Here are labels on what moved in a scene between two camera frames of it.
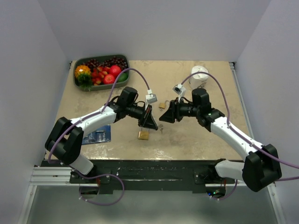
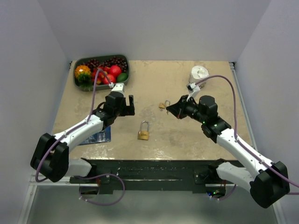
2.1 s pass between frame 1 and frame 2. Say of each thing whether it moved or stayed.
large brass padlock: stayed
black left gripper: moved
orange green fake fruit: stayed
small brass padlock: stayed
